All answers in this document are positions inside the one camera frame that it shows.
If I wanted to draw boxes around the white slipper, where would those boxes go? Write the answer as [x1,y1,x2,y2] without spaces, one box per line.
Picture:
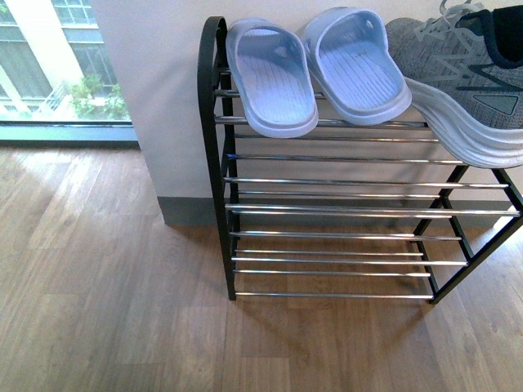
[302,7,412,126]
[226,18,319,139]

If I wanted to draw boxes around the black metal shoe rack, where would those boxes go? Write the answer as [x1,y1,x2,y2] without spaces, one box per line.
[197,16,522,304]

